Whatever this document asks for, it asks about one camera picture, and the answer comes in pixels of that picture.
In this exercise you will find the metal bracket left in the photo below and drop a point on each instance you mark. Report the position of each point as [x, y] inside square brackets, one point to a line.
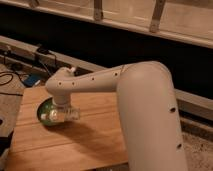
[98, 11]

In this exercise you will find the black power adapter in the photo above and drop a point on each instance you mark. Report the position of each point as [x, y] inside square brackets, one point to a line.
[42, 50]

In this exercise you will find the green ceramic bowl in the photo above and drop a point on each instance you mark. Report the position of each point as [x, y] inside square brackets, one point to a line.
[44, 107]

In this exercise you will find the metal bracket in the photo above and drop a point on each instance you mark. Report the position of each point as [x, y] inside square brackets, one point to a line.
[98, 11]
[156, 17]

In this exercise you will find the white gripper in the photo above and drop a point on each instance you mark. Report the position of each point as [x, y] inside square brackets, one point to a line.
[62, 101]

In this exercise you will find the blue box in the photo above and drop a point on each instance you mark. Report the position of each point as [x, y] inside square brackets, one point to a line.
[31, 80]

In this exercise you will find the metal bracket right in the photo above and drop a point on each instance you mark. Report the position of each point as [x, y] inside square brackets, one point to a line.
[156, 17]

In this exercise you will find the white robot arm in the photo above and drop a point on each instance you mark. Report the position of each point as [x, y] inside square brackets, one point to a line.
[147, 108]

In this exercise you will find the wooden board table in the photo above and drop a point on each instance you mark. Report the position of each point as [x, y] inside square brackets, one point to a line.
[93, 141]

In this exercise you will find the clear plastic bottle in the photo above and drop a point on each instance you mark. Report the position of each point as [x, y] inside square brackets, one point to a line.
[61, 115]

